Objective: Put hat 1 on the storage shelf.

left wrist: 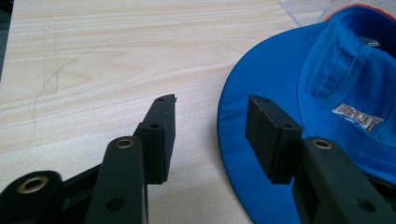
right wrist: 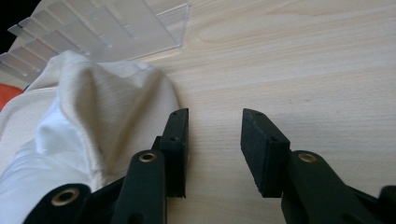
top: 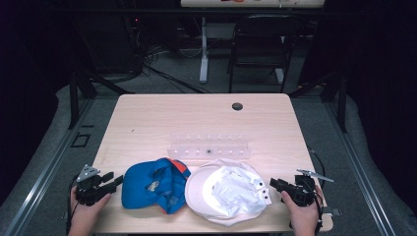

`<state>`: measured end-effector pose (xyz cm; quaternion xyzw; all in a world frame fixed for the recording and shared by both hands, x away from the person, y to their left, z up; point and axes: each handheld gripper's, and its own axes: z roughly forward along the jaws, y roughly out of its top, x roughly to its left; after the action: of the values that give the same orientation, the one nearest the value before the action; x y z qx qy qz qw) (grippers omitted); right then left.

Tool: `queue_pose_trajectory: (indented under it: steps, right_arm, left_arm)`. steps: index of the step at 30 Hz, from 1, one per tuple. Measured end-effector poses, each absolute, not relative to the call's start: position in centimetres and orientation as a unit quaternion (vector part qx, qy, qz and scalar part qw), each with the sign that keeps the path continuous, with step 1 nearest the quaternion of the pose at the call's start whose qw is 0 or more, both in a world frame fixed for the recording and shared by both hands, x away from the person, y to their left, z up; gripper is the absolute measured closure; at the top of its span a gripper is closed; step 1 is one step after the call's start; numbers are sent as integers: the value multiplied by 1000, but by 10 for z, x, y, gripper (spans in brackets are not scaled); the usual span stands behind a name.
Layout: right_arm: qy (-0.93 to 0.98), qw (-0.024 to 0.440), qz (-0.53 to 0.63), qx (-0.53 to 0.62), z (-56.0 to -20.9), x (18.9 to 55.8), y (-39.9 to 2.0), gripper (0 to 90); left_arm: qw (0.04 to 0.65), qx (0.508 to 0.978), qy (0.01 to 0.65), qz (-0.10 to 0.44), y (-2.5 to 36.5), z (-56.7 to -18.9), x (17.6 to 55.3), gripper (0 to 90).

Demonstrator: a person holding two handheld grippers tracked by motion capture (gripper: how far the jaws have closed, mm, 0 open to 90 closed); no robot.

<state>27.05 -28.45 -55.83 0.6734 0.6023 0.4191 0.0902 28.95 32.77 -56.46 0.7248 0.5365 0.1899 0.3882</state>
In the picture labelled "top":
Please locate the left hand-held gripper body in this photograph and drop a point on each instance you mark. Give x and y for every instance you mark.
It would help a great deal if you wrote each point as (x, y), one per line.
(88, 191)

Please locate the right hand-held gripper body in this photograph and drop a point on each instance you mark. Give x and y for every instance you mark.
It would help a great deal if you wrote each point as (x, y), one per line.
(303, 191)

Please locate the blue and orange cap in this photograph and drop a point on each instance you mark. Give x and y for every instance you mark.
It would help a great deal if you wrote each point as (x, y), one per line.
(147, 187)

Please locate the white cap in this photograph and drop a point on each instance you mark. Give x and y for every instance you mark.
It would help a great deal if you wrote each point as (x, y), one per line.
(226, 193)

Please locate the clear acrylic hook rack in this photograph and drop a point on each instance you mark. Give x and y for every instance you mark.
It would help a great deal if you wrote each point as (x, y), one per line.
(209, 147)

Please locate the person's left hand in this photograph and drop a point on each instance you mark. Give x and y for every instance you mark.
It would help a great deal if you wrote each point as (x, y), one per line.
(86, 213)

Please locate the person's right hand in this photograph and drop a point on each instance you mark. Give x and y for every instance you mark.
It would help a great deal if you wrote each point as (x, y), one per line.
(303, 218)

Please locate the grey tape strip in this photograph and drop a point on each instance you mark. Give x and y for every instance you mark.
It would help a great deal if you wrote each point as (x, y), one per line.
(332, 212)

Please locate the black table grommet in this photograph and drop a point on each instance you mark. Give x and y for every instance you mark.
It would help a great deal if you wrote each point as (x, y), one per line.
(237, 106)

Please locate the white desk leg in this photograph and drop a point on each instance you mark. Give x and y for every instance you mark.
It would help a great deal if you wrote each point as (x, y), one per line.
(204, 52)
(279, 76)

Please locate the black folding chair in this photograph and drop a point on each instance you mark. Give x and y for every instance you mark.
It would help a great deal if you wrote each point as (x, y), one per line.
(262, 49)

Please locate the dark equipment with red light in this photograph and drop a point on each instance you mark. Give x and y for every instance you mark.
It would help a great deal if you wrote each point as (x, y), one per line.
(135, 39)

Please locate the grey metal floor rail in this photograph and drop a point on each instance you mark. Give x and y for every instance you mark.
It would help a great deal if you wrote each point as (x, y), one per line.
(360, 177)
(42, 177)

